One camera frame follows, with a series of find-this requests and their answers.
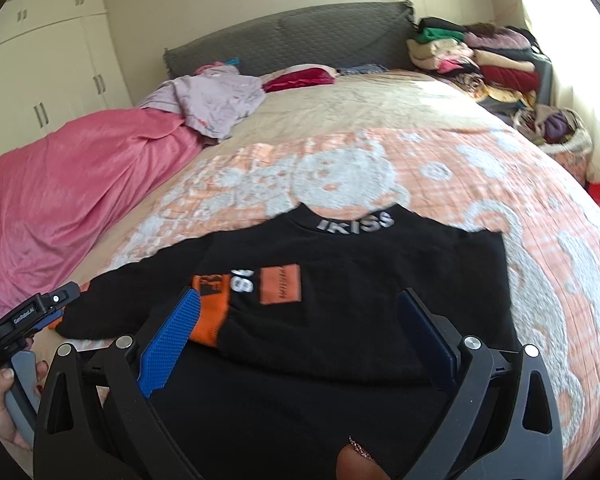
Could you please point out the grey quilted headboard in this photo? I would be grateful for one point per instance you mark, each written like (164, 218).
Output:
(305, 35)

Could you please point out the white wardrobe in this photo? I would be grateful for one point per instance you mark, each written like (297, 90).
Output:
(45, 60)

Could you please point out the lilac garment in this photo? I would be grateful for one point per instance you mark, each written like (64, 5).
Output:
(210, 100)

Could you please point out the person's right hand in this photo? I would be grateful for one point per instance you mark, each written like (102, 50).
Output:
(355, 465)

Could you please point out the blue patterned cloth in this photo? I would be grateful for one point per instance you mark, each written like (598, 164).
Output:
(362, 69)

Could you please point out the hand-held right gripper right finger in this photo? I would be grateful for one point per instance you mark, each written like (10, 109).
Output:
(430, 340)

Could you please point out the black sweater with orange patches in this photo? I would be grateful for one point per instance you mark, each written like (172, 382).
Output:
(330, 310)

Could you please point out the pink blanket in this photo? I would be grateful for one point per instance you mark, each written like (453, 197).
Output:
(70, 185)

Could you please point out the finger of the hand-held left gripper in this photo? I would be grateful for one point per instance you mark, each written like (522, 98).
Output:
(60, 297)

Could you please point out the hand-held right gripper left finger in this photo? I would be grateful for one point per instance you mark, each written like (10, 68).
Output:
(172, 340)

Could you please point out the white curtain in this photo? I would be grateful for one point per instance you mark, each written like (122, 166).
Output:
(575, 60)

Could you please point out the red pillow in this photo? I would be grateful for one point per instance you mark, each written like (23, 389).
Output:
(300, 79)

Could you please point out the pile of folded clothes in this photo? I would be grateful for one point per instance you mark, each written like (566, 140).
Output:
(475, 60)

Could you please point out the clothes heap beside bed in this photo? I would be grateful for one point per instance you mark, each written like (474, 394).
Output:
(555, 130)

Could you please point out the orange white tufted blanket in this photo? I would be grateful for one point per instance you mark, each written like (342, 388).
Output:
(430, 175)

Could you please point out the beige bed sheet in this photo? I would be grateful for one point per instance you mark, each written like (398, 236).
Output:
(370, 105)

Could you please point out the teal cloth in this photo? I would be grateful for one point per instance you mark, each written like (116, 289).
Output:
(230, 62)

